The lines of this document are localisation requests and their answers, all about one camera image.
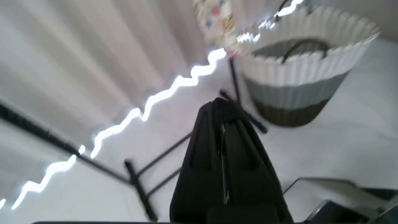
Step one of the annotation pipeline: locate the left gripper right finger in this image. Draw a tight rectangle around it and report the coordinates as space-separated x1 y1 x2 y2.
224 119 287 222

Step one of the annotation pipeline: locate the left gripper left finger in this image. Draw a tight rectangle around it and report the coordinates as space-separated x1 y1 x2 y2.
169 101 225 222

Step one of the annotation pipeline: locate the black garment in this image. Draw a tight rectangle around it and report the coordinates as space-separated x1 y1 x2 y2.
212 97 295 223

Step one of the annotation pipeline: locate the cream printed garment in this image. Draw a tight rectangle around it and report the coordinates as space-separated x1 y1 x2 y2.
194 0 243 58

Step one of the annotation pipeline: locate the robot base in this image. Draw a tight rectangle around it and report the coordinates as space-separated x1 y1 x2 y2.
282 177 398 223

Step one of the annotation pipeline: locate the black clothes rack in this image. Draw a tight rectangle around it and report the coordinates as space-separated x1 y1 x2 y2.
0 57 269 222

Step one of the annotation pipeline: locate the white laundry basket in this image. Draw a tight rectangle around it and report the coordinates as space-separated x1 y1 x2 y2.
239 0 381 128

